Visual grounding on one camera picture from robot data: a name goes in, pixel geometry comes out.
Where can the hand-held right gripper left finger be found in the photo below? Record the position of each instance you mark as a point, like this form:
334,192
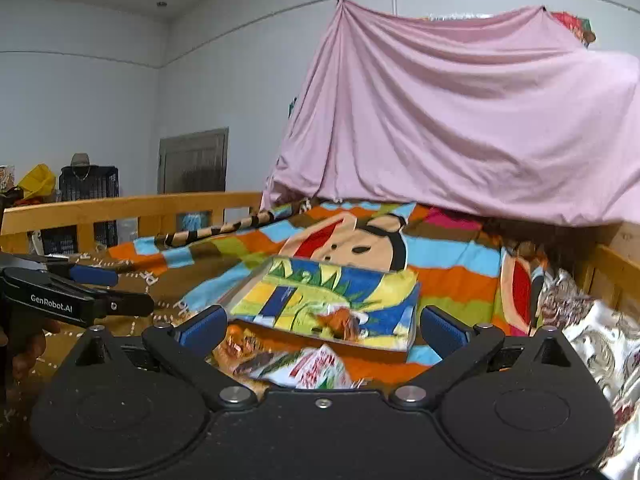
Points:
202,331

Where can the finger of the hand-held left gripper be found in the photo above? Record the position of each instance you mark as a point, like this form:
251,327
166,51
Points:
92,276
127,304

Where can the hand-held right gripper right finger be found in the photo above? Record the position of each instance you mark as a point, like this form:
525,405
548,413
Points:
442,332

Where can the grey tray with colourful lining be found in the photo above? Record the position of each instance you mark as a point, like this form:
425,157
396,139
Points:
300,295

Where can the white snack packet red print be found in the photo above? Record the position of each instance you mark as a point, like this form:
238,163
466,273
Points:
312,367

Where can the person's left hand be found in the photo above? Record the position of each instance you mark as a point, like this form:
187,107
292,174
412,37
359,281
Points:
30,355

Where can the colourful printed blanket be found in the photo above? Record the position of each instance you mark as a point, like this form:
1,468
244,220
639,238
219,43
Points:
450,260

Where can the black plastic crate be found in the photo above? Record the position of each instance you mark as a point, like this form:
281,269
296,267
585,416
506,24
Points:
90,185

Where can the yellow bag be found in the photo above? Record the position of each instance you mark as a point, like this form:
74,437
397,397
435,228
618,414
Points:
37,180

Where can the grey hat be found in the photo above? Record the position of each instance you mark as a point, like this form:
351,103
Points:
80,162

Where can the grey brown door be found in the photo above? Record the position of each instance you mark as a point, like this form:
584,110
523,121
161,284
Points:
192,160

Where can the silver floral quilt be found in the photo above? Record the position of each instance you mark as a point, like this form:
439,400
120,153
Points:
600,335

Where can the pink bed sheet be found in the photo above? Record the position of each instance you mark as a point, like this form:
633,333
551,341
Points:
450,120

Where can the colourful hanging cloth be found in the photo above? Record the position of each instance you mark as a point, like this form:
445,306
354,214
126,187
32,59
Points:
575,27

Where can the wooden bed rail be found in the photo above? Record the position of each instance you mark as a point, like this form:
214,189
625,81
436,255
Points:
225,228

